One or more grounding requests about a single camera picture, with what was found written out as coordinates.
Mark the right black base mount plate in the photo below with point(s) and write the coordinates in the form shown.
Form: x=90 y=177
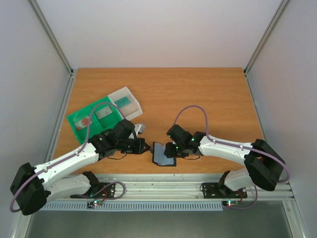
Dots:
x=211 y=190

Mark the teal card in white bin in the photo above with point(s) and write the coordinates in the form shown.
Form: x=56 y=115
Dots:
x=122 y=102

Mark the grey card in green bin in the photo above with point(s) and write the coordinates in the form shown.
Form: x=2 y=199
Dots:
x=102 y=113

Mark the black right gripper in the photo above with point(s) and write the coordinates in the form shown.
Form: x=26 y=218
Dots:
x=168 y=150

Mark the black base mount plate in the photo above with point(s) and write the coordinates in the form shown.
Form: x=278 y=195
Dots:
x=211 y=190
x=106 y=190

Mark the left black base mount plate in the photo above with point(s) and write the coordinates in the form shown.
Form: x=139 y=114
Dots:
x=106 y=190

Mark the green plastic sorting bin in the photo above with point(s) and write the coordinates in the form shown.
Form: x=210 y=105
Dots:
x=98 y=125

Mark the aluminium frame post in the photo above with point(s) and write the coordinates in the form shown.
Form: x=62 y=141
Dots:
x=266 y=35
x=48 y=30

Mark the grey slotted cable duct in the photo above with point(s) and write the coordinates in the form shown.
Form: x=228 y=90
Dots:
x=133 y=206

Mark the left aluminium frame post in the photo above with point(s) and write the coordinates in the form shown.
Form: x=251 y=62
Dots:
x=48 y=30

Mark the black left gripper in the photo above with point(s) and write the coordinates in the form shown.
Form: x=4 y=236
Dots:
x=138 y=150

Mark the black card holder wallet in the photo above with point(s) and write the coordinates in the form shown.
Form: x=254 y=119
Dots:
x=159 y=158

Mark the right aluminium frame post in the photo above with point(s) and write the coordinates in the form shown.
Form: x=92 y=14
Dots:
x=266 y=35

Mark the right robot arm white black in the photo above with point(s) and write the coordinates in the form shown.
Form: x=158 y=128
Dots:
x=262 y=166

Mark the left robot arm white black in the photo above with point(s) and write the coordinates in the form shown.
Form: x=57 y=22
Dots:
x=34 y=186

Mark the right small circuit board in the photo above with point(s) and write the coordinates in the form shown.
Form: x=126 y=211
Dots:
x=230 y=203

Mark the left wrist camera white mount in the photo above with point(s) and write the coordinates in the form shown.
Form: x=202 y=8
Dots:
x=138 y=129

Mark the left small circuit board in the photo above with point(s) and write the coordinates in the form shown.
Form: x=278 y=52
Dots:
x=93 y=204

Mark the white translucent plastic bin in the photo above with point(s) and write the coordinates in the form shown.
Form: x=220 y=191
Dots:
x=130 y=111

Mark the small circuit board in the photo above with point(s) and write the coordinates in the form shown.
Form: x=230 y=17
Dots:
x=93 y=204
x=230 y=203

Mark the aluminium rail front frame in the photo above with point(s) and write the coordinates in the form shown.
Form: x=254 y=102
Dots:
x=184 y=187

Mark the red white card in bin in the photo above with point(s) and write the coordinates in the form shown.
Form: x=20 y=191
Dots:
x=82 y=123

